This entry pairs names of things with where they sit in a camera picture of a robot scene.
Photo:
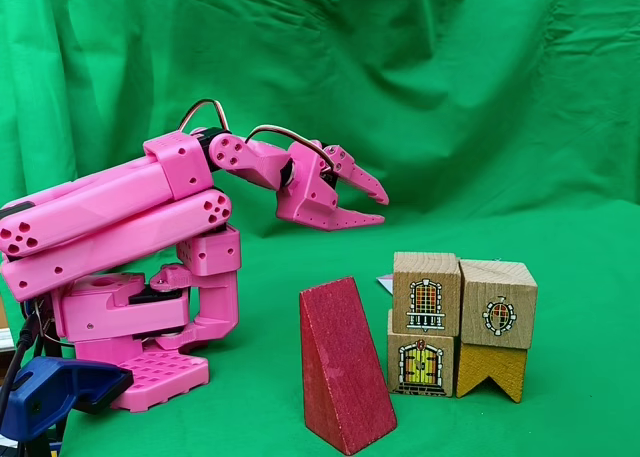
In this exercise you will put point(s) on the red wooden wedge block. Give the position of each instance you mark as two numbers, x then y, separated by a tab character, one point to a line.
340	367

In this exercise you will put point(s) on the wooden cube with oval window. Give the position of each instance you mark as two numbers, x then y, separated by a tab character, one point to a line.
500	287

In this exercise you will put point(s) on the paper picture of house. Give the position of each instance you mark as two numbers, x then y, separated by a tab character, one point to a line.
385	283

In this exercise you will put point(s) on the wooden cube with balcony window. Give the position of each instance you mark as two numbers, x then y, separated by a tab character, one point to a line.
425	269

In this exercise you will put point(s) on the green cloth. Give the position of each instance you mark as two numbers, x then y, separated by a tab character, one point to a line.
450	102

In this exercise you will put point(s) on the wooden cube with door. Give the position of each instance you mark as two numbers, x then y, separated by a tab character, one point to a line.
420	344

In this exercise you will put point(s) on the yellow notched wooden block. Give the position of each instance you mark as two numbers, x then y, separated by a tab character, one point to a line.
480	367

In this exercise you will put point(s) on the motor control board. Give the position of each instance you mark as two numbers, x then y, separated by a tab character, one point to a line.
42	322

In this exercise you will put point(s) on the blue clamp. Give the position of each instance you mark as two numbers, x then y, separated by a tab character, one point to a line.
45	392

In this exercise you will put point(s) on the brown and white box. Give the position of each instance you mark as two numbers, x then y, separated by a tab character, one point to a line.
4	322

